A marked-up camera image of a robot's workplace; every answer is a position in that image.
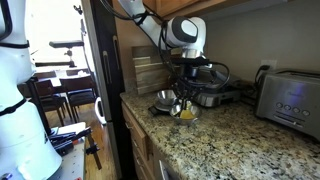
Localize white wall outlet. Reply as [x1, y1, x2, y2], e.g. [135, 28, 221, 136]
[260, 59, 278, 71]

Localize wooden cutting board light inlays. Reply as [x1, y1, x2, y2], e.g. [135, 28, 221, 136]
[133, 55, 178, 95]

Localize dining table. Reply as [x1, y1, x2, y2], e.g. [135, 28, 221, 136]
[13, 68, 92, 98]

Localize wooden upper cabinet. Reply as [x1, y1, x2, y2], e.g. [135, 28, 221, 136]
[143, 0, 288, 22]

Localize white robot cart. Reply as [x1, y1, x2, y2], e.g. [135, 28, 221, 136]
[49, 121, 88, 180]

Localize stainless steel panini grill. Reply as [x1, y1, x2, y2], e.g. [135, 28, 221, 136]
[194, 68, 248, 109]

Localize white round floor object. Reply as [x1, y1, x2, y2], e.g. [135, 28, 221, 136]
[94, 96, 108, 126]

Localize black tools on cart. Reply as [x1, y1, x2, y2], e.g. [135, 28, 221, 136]
[49, 127, 93, 157]

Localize dark dining chair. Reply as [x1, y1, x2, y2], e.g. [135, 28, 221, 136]
[34, 79, 73, 127]
[59, 75, 99, 124]

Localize black camera stand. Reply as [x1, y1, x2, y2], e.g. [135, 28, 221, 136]
[34, 39, 85, 69]

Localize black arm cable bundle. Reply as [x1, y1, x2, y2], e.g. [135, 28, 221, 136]
[99, 0, 232, 101]

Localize empty silver bowl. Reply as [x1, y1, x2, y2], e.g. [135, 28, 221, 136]
[156, 89, 179, 107]

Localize silver bowl holding yellow grains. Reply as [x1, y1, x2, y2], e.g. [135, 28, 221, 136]
[169, 103, 202, 127]

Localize black clamp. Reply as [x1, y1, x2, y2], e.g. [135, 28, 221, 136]
[84, 133, 103, 171]

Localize stainless steel dishwasher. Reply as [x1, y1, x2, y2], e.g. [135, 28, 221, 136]
[152, 146, 183, 180]

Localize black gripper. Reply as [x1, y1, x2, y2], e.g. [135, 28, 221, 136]
[177, 64, 202, 116]

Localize wooden lower drawer cabinet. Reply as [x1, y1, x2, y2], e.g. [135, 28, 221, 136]
[120, 101, 154, 180]

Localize black digital kitchen scale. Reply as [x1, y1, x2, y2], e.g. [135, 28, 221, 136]
[148, 99, 174, 117]

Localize dark refrigerator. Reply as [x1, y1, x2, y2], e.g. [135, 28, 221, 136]
[81, 0, 130, 180]

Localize black power plug cord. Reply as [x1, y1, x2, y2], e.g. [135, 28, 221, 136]
[254, 64, 272, 88]

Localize stainless steel toaster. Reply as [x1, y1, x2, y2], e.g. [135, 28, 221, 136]
[254, 68, 320, 141]

